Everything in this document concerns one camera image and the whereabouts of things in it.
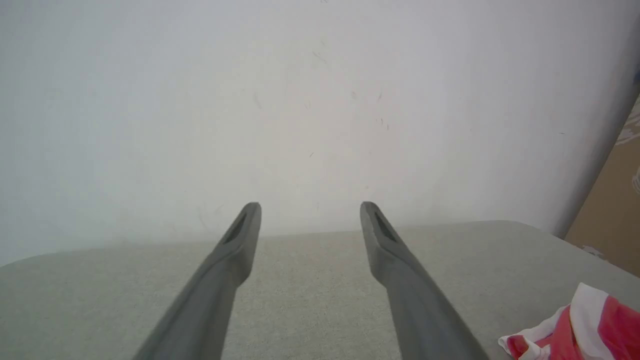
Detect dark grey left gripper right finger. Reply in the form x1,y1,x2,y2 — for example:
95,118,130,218
360,201,491,360

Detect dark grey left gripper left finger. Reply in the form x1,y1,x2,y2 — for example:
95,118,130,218
132,201,262,360

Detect red and white shorts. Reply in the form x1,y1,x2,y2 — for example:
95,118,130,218
498,282,640,360

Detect grey fabric sofa cushion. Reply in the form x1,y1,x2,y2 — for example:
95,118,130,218
0,220,640,360

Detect brown cardboard box white print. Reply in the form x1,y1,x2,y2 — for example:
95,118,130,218
565,92,640,278

